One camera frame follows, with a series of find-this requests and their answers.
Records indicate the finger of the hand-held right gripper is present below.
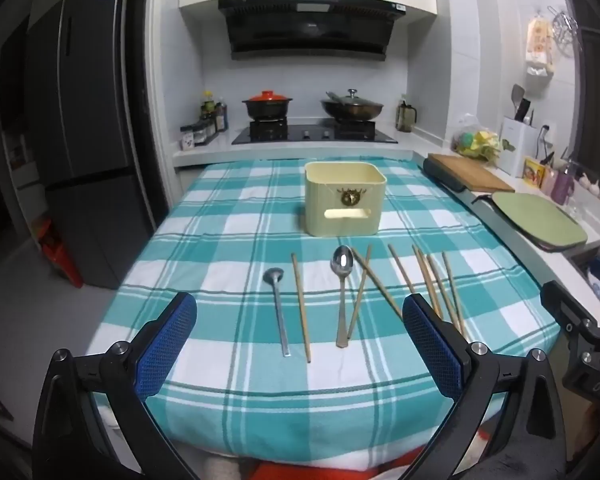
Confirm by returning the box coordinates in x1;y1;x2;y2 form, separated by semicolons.
540;280;598;333

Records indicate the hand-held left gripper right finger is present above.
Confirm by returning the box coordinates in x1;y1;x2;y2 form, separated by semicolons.
397;292;568;480

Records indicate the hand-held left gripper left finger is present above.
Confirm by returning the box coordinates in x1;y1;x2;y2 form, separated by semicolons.
32;291;201;480

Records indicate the cream utensil holder box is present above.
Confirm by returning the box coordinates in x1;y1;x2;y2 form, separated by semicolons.
304;161;387;237

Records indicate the kitchen sink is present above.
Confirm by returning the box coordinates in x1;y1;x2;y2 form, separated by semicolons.
570;242;600;311

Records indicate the black tray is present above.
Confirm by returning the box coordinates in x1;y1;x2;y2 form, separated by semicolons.
475;191;600;253

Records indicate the green cutting board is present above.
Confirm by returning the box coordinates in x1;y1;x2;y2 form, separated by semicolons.
491;192;588;247

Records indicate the teal checkered tablecloth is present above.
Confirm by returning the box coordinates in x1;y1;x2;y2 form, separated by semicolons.
87;157;561;461

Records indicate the small metal ladle spoon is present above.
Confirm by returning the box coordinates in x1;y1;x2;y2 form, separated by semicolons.
262;267;292;358

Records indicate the purple cup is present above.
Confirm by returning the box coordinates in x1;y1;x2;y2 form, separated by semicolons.
550;167;577;206

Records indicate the red cloth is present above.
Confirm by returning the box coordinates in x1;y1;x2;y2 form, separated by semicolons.
240;447;431;480

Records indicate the small yellow box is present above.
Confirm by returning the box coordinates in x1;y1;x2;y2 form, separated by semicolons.
522;157;547;188

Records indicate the red bag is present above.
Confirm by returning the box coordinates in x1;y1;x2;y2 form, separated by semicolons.
36;217;84;288

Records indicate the wooden cutting board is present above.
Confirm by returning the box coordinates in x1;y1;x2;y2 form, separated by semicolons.
427;153;516;193

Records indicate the white knife block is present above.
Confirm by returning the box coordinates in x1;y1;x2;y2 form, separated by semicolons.
500;116;541;177

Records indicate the plastic bag with produce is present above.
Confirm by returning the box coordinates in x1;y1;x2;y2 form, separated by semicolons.
452;114;517;162

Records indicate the spice jar rack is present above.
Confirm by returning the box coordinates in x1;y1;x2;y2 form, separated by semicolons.
180;120;218;151

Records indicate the dark grey refrigerator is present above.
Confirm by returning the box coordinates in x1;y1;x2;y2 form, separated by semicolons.
0;0;156;291

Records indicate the black gas stove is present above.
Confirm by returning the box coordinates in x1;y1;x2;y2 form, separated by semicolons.
231;117;399;146

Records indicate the black wok with lid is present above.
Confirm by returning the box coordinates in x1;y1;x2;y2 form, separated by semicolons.
321;89;385;123

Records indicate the black pot with red lid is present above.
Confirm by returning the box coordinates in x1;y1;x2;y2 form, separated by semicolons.
241;91;294;122

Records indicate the hanging printed packet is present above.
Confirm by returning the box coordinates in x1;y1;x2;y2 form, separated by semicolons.
525;15;556;78

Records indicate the black range hood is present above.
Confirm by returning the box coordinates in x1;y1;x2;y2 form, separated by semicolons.
217;0;408;62

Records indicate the glass jar with handle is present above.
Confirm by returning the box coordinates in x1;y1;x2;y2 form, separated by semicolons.
396;94;419;133

